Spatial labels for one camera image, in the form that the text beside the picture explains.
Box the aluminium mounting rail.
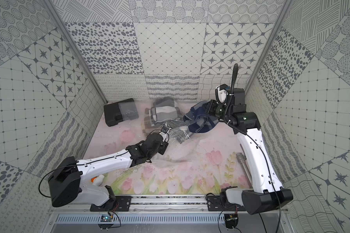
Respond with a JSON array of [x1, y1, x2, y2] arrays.
[[48, 193, 289, 215]]

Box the left green circuit board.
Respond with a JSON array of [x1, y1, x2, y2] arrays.
[[100, 215, 112, 222]]

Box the orange white spray bottle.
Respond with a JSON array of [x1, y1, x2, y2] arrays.
[[91, 175, 105, 186]]

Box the right black circuit module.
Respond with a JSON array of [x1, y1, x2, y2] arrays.
[[224, 214, 239, 229]]

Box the black plastic case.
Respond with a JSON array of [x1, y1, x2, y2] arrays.
[[104, 98, 139, 127]]

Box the black white chevron knit blanket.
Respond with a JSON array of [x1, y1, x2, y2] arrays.
[[165, 120, 193, 144]]

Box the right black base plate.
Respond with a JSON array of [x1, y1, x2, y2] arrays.
[[205, 194, 245, 212]]

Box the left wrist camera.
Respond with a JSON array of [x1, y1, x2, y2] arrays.
[[159, 127, 170, 142]]

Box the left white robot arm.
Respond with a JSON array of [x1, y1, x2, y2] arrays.
[[47, 130, 170, 212]]

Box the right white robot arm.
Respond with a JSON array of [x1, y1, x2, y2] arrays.
[[203, 100, 293, 215]]

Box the clear plastic vacuum bag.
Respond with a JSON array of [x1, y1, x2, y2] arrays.
[[118, 98, 219, 170]]

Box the navy plaid blanket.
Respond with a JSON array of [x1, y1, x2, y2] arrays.
[[183, 101, 219, 134]]

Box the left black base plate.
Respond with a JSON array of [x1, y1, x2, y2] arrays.
[[90, 196, 132, 212]]

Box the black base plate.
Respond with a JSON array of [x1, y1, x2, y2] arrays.
[[90, 196, 132, 212], [205, 194, 245, 212]]

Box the grey metal cylinder tool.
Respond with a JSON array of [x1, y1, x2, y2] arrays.
[[236, 152, 252, 187]]

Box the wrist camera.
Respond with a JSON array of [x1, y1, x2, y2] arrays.
[[215, 84, 230, 104], [159, 127, 170, 142]]

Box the grey white checked blanket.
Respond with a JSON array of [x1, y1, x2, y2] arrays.
[[143, 97, 182, 128]]

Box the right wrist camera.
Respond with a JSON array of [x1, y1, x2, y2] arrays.
[[215, 84, 230, 104]]

